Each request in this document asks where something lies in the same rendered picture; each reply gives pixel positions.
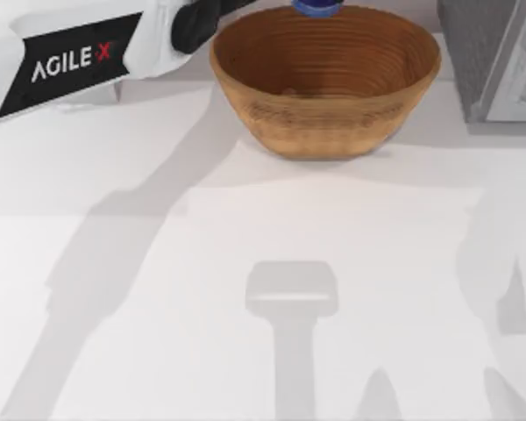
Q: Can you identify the blue bottle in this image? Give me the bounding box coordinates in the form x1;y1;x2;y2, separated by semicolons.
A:
291;0;345;18

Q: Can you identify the brown woven basket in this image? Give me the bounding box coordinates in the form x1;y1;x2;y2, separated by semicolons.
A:
209;4;443;161

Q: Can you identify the grey cabinet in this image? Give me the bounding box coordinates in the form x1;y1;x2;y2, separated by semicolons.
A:
436;0;526;125

